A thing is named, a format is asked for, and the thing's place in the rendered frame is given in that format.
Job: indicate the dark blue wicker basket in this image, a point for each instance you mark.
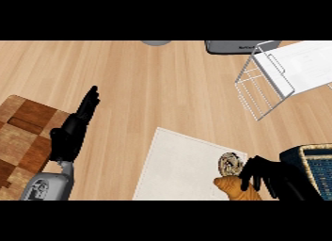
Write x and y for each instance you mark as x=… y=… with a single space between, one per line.
x=328 y=169

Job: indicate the round swirled pastry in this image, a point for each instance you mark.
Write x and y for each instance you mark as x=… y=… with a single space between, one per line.
x=229 y=163

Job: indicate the grey round object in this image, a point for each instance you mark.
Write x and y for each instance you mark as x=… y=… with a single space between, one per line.
x=156 y=42

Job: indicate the checkered wooden cutting board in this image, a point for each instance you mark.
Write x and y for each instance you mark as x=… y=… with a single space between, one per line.
x=20 y=141

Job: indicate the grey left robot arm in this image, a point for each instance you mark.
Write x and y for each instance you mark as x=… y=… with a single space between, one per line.
x=48 y=186

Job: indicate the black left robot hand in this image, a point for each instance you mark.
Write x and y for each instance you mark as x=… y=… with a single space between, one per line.
x=69 y=138

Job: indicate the dark grey appliance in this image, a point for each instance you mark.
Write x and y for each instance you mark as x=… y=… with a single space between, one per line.
x=232 y=47

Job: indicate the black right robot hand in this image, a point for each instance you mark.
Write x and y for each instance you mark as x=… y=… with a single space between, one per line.
x=284 y=175

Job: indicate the golden brown croissant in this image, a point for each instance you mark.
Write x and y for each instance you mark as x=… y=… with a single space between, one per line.
x=232 y=189

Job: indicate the white placemat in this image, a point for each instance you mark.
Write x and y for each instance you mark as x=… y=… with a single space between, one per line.
x=182 y=166

